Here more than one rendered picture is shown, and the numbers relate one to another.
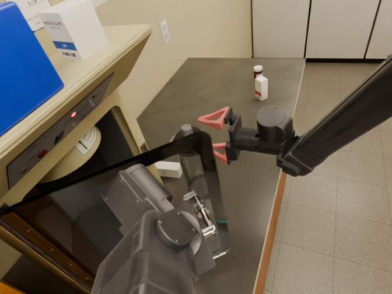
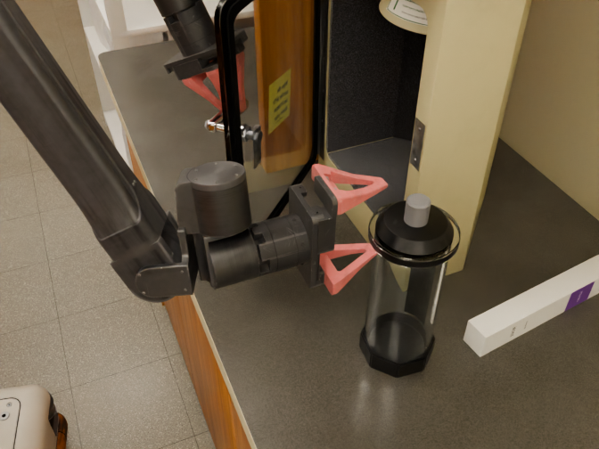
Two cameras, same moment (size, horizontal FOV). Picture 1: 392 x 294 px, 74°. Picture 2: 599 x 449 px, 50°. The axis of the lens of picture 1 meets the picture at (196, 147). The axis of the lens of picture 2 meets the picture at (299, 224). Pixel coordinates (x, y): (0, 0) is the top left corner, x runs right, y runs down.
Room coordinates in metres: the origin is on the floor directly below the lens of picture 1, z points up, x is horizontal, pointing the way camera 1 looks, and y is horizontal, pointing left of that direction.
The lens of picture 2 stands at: (0.77, -0.53, 1.66)
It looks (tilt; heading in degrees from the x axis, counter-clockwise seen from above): 41 degrees down; 125
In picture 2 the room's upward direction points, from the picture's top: straight up
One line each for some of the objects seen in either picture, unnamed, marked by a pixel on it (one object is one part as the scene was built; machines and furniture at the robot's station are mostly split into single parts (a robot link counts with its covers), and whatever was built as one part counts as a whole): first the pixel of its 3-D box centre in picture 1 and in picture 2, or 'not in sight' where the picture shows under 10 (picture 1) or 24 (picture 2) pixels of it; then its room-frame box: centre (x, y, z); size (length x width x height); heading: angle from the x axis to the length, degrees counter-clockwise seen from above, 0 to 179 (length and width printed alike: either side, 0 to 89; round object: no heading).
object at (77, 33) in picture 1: (74, 29); not in sight; (0.39, 0.12, 1.54); 0.05 x 0.05 x 0.06; 49
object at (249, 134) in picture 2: not in sight; (253, 146); (0.30, 0.02, 1.18); 0.02 x 0.02 x 0.06; 12
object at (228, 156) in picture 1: (220, 145); (341, 249); (0.50, -0.06, 1.16); 0.09 x 0.07 x 0.07; 58
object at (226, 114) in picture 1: (216, 125); (345, 201); (0.50, -0.06, 1.23); 0.09 x 0.07 x 0.07; 58
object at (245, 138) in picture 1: (245, 139); (283, 242); (0.46, -0.12, 1.20); 0.07 x 0.07 x 0.10; 58
